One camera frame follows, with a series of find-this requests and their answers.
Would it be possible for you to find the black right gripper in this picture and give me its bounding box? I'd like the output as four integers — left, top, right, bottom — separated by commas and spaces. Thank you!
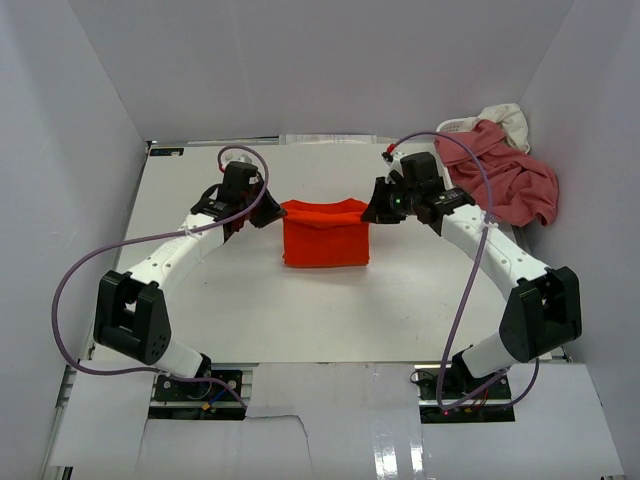
362, 178, 420, 225

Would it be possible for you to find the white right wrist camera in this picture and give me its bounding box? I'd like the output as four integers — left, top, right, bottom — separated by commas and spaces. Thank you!
382, 149, 405, 175

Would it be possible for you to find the cream white t shirt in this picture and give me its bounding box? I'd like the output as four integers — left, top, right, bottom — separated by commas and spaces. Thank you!
475, 103, 531, 154

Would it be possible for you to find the white perforated laundry basket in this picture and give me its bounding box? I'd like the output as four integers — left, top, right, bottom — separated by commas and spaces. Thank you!
436, 117, 478, 134

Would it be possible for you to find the black corner label plate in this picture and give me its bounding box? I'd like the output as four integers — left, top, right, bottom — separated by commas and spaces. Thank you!
149, 147, 184, 157

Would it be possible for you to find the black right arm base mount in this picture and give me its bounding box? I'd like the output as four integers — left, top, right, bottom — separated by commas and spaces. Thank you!
410, 362, 516, 424

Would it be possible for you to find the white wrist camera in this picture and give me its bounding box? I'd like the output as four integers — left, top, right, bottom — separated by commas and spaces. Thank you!
382, 149, 405, 175
219, 151, 253, 172

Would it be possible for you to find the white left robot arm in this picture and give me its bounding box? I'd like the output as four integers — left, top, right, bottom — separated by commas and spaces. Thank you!
93, 161, 286, 399

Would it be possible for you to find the pink t shirt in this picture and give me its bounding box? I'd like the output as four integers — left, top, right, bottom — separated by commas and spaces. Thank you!
435, 120, 559, 227

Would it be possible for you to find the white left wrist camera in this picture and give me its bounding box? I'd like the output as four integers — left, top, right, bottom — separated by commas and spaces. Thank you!
219, 151, 253, 172

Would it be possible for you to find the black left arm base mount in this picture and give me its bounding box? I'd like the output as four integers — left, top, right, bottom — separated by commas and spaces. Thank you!
148, 369, 246, 421

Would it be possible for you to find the orange t shirt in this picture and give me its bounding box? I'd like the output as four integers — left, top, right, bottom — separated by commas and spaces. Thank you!
282, 198, 370, 268

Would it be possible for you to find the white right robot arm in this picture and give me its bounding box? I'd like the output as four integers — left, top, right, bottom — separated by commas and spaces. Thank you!
361, 152, 582, 399

